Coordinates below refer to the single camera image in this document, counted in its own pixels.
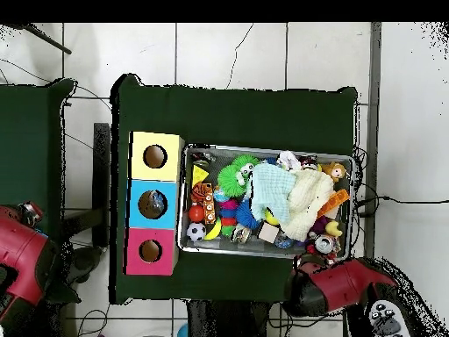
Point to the mint green muslin cloth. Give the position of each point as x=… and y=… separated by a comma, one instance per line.
x=273, y=189

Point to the red soda can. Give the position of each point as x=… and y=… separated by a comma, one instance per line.
x=324, y=243

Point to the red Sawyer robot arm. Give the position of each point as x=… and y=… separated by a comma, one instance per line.
x=21, y=260
x=344, y=284

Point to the wooden box with three holes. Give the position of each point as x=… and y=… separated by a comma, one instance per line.
x=168, y=203

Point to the shallow clear mesh bin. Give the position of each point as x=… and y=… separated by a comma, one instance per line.
x=349, y=210

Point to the large green spiky ball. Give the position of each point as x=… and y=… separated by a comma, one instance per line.
x=233, y=181

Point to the yellow cheese wedge toy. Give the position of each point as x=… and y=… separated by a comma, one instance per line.
x=200, y=174

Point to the small green spiky ball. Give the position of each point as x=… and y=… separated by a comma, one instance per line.
x=247, y=161

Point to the small red ball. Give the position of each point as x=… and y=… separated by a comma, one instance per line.
x=196, y=213

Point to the small soccer ball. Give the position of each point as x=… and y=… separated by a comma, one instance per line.
x=197, y=232

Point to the cream muslin cloth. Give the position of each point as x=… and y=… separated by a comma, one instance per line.
x=305, y=196

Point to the orange plastic toy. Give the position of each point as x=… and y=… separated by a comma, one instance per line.
x=334, y=203

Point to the small brown plush doll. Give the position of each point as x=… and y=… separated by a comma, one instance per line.
x=337, y=170

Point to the green cloth side table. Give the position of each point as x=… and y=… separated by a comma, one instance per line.
x=28, y=140

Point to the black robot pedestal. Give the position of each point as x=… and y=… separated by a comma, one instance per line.
x=224, y=323

